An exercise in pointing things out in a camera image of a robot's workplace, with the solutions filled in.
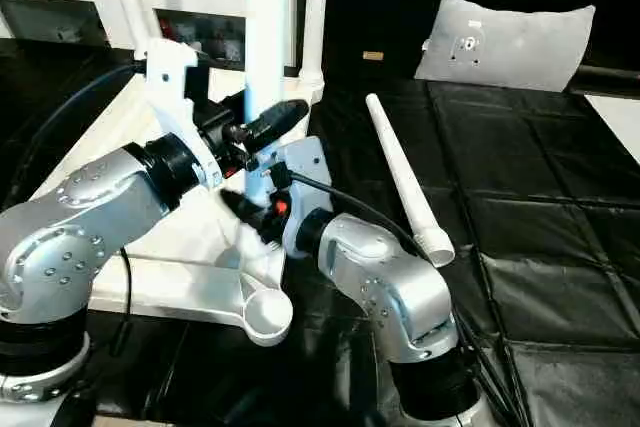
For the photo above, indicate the white plastic table top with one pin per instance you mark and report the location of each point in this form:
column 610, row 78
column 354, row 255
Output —
column 200, row 287

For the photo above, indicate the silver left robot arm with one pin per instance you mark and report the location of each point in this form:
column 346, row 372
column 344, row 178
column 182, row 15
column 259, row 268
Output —
column 75, row 227

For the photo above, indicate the small yellow label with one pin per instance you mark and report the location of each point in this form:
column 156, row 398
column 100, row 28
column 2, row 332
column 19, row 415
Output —
column 372, row 55

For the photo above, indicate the small red bottle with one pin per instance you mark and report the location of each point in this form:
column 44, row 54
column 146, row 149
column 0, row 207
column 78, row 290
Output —
column 164, row 27

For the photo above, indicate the grey cushion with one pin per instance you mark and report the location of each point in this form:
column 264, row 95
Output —
column 510, row 42

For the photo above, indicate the black work mat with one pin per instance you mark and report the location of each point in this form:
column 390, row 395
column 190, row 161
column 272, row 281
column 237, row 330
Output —
column 525, row 172

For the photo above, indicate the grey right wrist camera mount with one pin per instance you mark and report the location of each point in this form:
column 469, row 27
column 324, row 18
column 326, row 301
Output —
column 305, row 162

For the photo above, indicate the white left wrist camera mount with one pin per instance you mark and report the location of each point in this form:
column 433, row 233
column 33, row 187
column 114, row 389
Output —
column 167, row 77

